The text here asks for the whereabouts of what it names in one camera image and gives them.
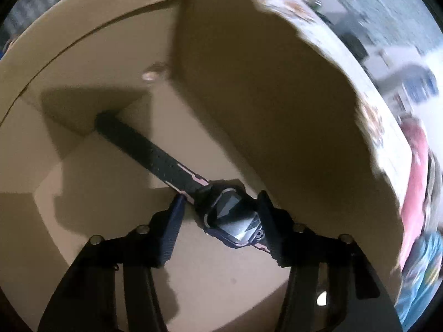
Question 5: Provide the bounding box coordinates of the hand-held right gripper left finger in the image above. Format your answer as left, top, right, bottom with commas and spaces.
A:
37, 194, 187, 332

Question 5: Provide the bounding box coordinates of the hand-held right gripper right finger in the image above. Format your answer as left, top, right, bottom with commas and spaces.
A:
256, 190, 404, 332

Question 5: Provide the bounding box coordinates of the black smartwatch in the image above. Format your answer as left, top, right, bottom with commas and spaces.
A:
94, 111, 269, 250

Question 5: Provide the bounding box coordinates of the brown cardboard box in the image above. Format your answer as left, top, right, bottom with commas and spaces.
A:
0, 0, 406, 332

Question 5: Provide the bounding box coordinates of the pink floral blanket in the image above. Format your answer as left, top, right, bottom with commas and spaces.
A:
398, 118, 434, 271

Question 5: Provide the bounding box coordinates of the blue patterned quilt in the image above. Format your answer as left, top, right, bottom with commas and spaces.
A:
394, 232, 443, 330

